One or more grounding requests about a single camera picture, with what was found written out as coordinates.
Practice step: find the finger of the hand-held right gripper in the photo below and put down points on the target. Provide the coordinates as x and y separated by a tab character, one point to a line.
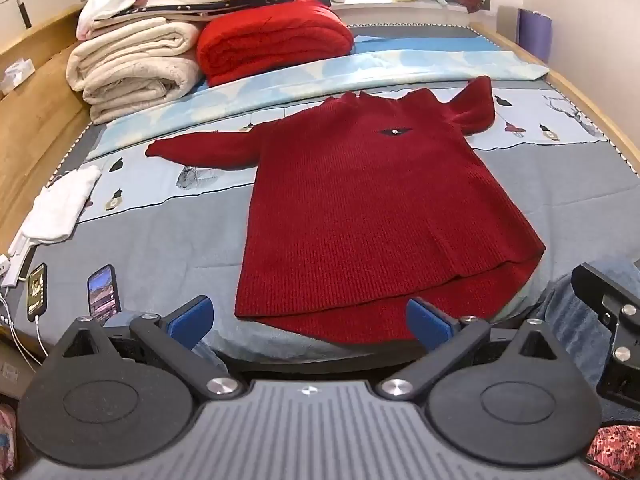
595	282

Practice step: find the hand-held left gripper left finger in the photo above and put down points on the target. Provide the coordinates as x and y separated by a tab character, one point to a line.
190	322

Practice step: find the black phone with yellow screen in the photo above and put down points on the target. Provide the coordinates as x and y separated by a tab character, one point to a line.
37	290

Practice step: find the navy star-print folded blanket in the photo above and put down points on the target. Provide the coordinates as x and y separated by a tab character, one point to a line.
225	7

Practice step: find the white charger block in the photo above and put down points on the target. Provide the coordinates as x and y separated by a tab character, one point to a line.
15	270

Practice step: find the light blue leaf-print blanket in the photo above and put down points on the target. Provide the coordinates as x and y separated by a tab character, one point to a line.
310	77

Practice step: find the dark red knit sweater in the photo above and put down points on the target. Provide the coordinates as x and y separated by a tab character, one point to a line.
350	200

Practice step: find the purple bin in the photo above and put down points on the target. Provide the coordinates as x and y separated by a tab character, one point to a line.
535	35

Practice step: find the red folded blanket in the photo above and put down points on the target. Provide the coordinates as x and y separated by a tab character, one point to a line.
275	40

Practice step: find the tissue box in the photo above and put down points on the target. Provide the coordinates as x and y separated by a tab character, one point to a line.
17	76

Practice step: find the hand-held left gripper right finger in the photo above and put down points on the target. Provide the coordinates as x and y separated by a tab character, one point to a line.
427	325

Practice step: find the white small garment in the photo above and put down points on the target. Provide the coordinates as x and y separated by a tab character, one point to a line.
57	210

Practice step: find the pink floral cloth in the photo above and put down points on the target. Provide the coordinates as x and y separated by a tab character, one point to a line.
617	452

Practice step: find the wooden bed frame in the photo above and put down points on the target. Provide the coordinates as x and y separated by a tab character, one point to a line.
35	125

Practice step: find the black phone with landscape screen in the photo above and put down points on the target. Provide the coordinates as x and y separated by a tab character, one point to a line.
104	294

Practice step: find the cream fleece folded blanket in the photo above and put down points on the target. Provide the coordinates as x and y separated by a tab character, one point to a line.
130	70

